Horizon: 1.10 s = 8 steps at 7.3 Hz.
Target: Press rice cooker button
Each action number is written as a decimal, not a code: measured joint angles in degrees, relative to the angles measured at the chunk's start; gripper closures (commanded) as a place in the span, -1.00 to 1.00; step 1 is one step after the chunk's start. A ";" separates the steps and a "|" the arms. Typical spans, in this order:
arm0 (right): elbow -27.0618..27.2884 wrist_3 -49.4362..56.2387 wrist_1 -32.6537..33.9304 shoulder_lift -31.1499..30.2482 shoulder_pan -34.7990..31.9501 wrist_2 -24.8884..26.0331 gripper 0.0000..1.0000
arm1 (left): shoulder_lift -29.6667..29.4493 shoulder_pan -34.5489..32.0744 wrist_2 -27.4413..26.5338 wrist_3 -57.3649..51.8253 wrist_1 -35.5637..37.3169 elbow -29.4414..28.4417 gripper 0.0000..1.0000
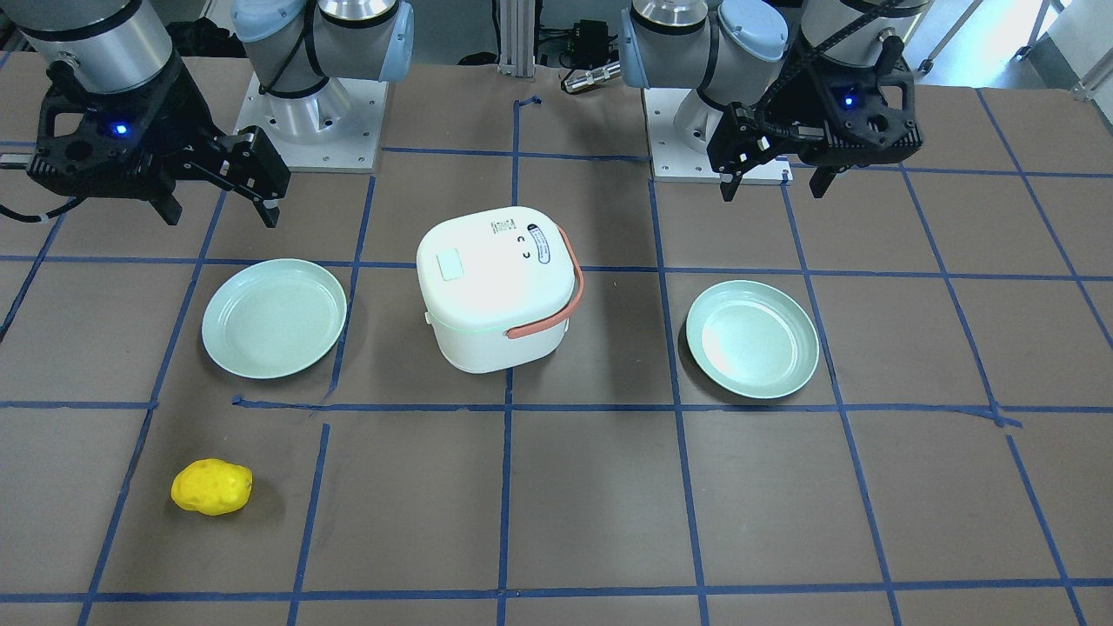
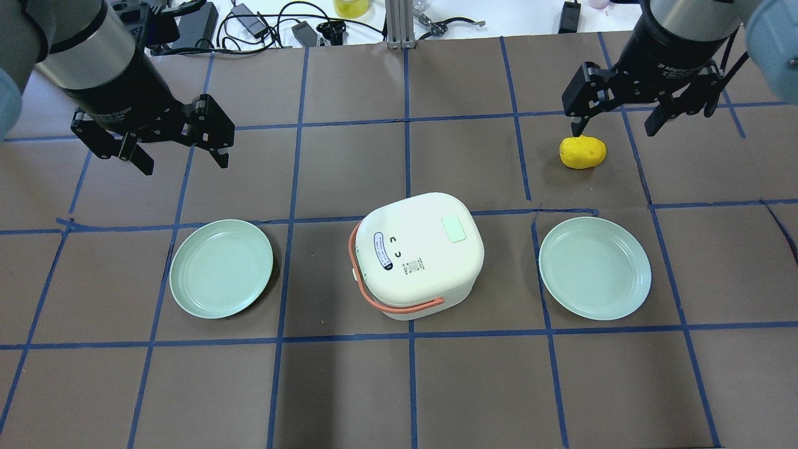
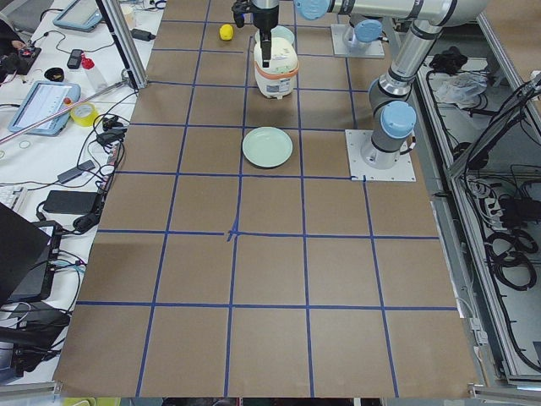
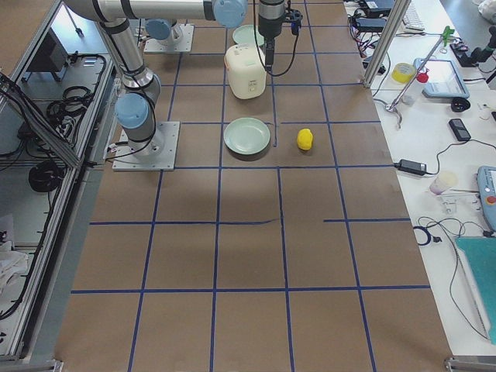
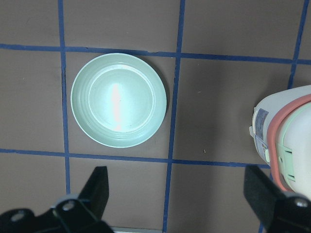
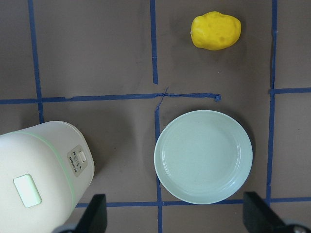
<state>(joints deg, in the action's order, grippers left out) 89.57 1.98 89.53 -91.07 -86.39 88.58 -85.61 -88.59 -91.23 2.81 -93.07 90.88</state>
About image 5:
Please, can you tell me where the light green plate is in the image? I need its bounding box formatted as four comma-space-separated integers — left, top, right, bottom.
70, 53, 167, 148

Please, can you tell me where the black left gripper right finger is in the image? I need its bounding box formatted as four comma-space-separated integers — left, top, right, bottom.
243, 166, 311, 233

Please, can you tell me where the white and green rice cooker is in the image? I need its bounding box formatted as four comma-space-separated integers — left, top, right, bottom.
249, 85, 311, 199

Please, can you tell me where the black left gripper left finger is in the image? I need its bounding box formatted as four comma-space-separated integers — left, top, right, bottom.
52, 166, 108, 233

